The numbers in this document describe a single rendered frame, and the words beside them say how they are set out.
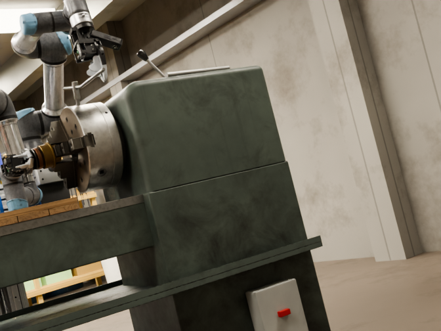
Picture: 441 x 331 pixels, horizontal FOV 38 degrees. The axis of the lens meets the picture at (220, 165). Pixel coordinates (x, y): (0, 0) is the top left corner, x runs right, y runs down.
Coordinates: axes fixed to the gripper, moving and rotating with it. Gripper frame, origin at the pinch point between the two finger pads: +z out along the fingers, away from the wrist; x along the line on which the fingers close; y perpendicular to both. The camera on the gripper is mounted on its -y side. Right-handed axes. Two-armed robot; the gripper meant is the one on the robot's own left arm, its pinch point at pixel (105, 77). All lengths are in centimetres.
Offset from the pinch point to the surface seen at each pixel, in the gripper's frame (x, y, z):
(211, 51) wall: -325, -259, -169
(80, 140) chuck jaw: -8.8, 12.3, 17.5
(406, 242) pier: -179, -267, 82
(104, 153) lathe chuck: -8.8, 5.5, 23.8
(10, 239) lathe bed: -11, 42, 45
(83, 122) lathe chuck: -7.2, 9.9, 12.0
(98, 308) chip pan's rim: -4, 25, 74
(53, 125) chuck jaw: -24.7, 14.9, 4.2
